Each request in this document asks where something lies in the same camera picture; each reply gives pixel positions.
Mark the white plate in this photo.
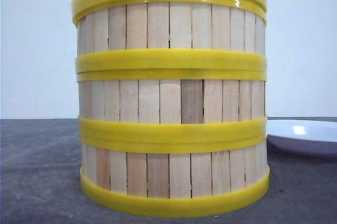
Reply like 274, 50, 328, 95
267, 120, 336, 158

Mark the bamboo steamer basket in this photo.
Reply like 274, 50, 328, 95
74, 0, 267, 73
78, 72, 266, 154
81, 141, 270, 218

